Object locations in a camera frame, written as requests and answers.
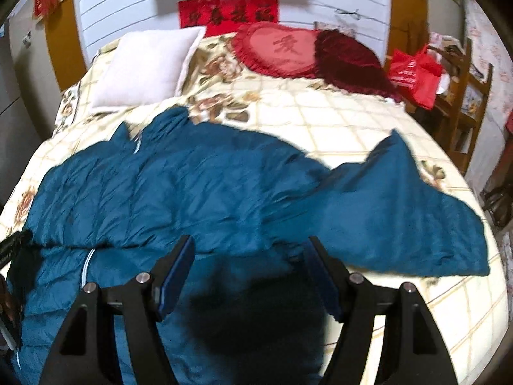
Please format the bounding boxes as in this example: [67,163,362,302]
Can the floral curtain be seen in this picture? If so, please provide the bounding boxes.
[465,0,513,185]

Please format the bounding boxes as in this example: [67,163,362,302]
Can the white pillow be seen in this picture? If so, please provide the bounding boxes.
[91,26,208,109]

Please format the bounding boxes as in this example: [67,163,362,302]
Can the red shopping bag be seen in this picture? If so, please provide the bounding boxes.
[387,44,443,110]

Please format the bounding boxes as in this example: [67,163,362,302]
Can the red wall banner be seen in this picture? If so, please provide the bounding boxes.
[178,0,279,29]

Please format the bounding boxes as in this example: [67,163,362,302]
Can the dark bundle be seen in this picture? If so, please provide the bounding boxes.
[481,184,513,229]

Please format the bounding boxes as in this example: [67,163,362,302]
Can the blue down jacket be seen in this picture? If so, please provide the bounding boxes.
[6,108,492,385]

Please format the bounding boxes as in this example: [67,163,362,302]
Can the wooden chair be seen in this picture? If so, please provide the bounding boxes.
[413,38,493,173]

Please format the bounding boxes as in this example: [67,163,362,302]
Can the bed with floral checked sheet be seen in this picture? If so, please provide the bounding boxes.
[0,32,509,385]

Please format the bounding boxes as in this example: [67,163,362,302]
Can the black wall cable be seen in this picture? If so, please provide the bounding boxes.
[334,7,363,21]

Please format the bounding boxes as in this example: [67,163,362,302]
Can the red heart-shaped cushion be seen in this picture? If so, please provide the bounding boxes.
[232,22,325,79]

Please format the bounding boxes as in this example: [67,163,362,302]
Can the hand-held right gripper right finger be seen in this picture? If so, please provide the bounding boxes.
[302,236,459,385]

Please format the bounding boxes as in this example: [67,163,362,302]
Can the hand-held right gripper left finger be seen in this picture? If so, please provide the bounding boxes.
[38,235,197,385]

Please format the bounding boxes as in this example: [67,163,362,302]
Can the dark red velvet cushion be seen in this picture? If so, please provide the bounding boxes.
[315,30,403,103]

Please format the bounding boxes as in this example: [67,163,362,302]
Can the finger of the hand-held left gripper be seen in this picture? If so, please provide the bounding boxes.
[0,230,33,267]

